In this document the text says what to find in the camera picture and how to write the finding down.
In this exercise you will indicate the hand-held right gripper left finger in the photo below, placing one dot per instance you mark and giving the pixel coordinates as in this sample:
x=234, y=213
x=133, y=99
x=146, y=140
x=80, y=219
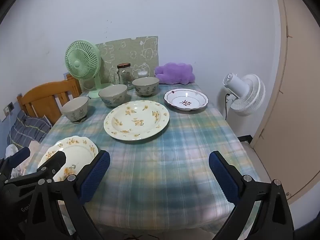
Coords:
x=96, y=177

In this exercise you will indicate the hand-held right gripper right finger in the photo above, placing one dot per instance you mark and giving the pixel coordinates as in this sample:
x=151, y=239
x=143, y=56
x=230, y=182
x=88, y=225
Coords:
x=223, y=177

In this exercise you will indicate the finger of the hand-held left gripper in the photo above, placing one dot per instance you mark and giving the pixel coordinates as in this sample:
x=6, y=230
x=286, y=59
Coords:
x=18, y=156
x=53, y=162

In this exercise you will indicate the scalloped yellow-flower plate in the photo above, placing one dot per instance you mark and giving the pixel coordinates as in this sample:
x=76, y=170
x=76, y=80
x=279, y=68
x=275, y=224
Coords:
x=77, y=152

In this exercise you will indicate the floral ceramic bowl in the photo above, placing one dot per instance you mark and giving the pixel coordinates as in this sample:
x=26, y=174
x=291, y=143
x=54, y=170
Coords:
x=112, y=96
x=146, y=86
x=75, y=108

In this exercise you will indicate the large round yellow-flower plate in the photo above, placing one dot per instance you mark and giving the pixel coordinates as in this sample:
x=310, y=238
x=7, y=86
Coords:
x=136, y=120

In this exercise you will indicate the white red-rimmed plate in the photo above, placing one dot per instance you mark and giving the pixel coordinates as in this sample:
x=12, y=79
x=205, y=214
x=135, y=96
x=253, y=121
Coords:
x=186, y=100

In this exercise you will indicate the white plastic bag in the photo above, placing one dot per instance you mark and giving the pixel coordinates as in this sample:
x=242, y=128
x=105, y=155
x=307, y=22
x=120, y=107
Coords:
x=11, y=151

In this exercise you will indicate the peach printed blanket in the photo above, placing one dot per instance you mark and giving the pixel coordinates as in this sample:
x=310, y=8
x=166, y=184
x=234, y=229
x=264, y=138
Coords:
x=31, y=147

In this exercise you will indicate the grey plaid pillow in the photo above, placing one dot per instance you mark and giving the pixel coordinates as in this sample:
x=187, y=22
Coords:
x=27, y=130

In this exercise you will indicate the plaid tablecloth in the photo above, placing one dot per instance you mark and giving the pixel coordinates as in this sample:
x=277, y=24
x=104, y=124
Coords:
x=162, y=170

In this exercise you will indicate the wooden bed headboard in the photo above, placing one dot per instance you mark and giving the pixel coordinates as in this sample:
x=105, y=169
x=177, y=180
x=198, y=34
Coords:
x=45, y=95

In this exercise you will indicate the white standing fan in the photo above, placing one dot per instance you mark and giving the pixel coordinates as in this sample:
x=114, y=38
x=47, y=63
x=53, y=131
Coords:
x=246, y=95

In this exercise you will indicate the green table fan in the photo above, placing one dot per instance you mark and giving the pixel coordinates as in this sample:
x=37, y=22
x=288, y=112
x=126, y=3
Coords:
x=80, y=62

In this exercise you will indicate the glass jar with dark lid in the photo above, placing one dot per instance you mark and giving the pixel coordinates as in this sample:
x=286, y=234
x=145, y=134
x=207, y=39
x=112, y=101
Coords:
x=125, y=76

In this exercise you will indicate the clear cotton swab container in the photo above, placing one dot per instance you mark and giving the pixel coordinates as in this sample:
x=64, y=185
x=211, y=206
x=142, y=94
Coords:
x=142, y=74

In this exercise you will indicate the beige door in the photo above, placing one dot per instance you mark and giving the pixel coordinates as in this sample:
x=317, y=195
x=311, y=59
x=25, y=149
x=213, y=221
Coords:
x=300, y=92

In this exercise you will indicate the purple plush toy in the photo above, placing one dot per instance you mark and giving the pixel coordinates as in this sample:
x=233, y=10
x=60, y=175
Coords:
x=175, y=73

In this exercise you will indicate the green printed mat board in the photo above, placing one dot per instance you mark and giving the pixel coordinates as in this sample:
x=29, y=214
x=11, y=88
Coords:
x=130, y=50

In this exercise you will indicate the white wall socket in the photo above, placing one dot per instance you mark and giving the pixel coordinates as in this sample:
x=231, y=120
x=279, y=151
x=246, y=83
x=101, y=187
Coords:
x=6, y=109

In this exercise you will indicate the dark wall switch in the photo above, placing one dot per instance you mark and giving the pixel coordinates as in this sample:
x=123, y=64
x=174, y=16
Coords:
x=11, y=105

